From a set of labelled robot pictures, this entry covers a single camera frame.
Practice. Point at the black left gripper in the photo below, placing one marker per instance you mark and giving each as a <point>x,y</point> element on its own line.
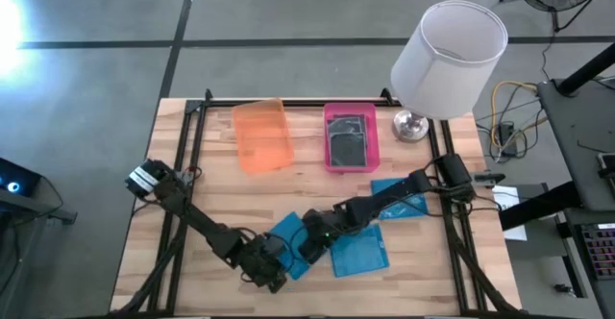
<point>262,261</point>

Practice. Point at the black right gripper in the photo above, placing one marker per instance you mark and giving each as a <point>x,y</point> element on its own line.
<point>319,228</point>

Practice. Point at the blue jewel case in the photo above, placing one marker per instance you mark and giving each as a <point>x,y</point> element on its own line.
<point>403,206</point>
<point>294,232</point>
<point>360,254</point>

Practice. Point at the black clear jewel case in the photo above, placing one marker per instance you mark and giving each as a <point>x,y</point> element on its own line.
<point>347,148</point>

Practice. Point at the clear plastic bag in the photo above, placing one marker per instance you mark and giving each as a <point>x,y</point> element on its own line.
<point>347,121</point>

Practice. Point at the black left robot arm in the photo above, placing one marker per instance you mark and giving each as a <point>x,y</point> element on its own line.
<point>197,218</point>

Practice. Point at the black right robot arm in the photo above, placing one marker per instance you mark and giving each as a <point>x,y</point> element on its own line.
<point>384,199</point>

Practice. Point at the pink translucent plastic bin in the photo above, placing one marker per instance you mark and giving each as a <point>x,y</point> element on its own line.
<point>328,136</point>

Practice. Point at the orange translucent plastic bin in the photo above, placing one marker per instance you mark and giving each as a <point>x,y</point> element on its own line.
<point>263,135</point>

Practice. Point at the white paper sheet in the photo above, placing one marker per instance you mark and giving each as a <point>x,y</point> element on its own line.
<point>509,213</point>

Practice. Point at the black power strip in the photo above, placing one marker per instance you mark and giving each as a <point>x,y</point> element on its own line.
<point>508,139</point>

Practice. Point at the white shade silver table lamp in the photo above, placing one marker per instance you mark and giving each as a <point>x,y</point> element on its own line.
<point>447,59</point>

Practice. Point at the black computer with blue light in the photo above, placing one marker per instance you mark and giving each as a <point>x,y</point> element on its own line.
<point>14,177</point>

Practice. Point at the grey side table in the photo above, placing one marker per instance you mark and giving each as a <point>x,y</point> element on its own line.
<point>576,141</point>

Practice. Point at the black keyboard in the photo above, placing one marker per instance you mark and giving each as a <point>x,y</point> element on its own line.
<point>600,252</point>

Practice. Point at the black slanted pole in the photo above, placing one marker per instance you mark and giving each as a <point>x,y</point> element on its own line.
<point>588,69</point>

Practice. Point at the black aluminium table frame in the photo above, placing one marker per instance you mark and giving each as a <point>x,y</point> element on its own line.
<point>192,165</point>

